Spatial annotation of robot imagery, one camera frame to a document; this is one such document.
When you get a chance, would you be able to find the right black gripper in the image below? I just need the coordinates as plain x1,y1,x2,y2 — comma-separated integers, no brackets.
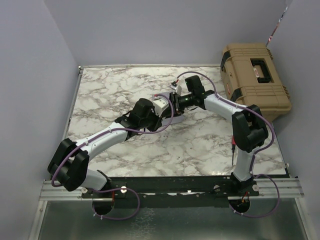
163,92,194,120

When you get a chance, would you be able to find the grey envelope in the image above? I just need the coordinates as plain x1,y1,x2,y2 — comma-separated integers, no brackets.
152,91,187,126

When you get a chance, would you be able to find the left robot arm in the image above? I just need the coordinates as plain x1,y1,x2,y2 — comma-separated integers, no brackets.
47,94,175,198

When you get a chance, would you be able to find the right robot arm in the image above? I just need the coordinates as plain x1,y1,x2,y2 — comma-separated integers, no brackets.
169,75,269,196

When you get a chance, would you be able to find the tan plastic tool case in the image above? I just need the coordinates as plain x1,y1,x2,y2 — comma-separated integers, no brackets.
220,43,292,122

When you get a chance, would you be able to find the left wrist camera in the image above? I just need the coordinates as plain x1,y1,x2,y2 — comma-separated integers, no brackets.
152,98,169,117

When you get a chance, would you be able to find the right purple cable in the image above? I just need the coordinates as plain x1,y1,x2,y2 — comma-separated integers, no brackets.
174,71,280,218

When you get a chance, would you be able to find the purple cable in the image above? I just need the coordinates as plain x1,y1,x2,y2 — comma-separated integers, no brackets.
174,71,280,218
51,93,175,221

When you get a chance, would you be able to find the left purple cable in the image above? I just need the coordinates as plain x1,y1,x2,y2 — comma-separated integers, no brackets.
51,93,175,221

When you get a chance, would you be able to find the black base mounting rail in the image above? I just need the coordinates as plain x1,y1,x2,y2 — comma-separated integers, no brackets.
81,175,259,208

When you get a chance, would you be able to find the red handled screwdriver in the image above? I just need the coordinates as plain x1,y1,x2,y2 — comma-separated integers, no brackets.
231,137,236,166

